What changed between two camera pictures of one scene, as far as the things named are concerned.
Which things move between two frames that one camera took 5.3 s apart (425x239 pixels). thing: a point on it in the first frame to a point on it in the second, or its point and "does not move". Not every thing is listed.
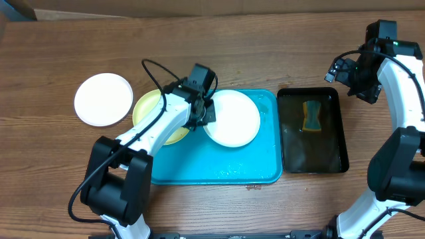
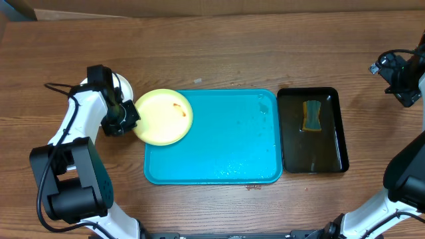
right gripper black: (342, 74) to (387, 69)
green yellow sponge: (311, 122) does not move
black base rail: (324, 234) does not move
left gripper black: (211, 117) to (133, 120)
